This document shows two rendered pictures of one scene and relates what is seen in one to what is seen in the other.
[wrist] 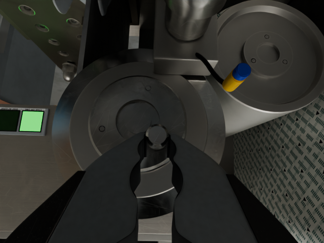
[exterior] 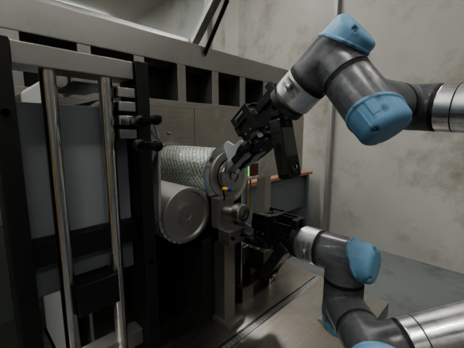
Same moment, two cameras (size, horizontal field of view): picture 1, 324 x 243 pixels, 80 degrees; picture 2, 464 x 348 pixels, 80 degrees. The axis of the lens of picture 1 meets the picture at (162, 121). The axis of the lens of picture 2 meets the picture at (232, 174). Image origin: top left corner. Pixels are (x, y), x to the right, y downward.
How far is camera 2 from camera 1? 0.54 m
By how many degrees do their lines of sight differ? 46
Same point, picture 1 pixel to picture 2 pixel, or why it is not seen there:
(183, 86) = (218, 191)
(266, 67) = (188, 207)
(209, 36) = (221, 207)
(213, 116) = (207, 181)
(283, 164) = not seen: hidden behind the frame
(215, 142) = (207, 172)
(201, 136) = (213, 173)
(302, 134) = not seen: hidden behind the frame
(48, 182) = (212, 137)
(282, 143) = not seen: hidden behind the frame
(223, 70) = (201, 202)
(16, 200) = (225, 126)
